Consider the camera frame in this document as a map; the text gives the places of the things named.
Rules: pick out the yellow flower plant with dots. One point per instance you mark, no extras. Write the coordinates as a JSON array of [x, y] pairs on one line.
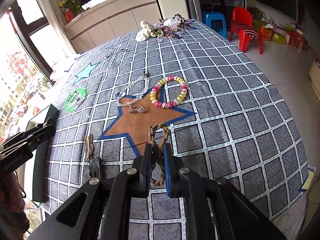
[[72, 1]]

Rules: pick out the red vase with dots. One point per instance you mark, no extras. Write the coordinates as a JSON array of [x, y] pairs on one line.
[[69, 16]]

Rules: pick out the pile of hair accessories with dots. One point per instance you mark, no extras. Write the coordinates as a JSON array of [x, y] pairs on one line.
[[172, 26]]

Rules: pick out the red plastic chair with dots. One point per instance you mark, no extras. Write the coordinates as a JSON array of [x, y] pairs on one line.
[[241, 17]]

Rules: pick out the black claw hair clip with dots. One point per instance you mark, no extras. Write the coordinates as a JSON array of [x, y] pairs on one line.
[[95, 167]]

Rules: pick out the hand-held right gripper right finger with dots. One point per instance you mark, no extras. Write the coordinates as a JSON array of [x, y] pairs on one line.
[[167, 166]]

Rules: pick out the blue plastic stool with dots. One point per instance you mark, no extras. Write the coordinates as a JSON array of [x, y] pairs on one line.
[[215, 17]]

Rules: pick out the blue star patch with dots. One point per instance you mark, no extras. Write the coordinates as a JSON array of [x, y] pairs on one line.
[[83, 73]]

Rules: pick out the grey checked tablecloth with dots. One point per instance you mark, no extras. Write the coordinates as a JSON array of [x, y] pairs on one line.
[[225, 105]]

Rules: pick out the person's left forearm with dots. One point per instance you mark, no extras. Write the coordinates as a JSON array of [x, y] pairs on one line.
[[11, 200]]

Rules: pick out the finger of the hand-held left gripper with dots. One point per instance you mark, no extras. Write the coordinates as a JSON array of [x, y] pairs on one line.
[[40, 132], [17, 143]]

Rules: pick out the beige low cabinet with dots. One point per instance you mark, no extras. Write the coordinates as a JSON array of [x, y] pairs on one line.
[[112, 25]]

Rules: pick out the clear crystal bead strand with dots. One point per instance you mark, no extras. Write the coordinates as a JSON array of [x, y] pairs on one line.
[[130, 86]]

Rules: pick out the gold bunny hair clip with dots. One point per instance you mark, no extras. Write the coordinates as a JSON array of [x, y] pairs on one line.
[[88, 146]]

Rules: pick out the dark green tray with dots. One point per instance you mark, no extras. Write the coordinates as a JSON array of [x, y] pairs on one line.
[[41, 170]]

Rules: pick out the red round window decal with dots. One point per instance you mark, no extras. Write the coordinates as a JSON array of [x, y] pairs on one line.
[[18, 61]]

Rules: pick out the pile of gift boxes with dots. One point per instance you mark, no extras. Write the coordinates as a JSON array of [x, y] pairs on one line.
[[292, 36]]

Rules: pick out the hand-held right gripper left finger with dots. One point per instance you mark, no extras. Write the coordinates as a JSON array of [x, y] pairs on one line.
[[149, 166]]

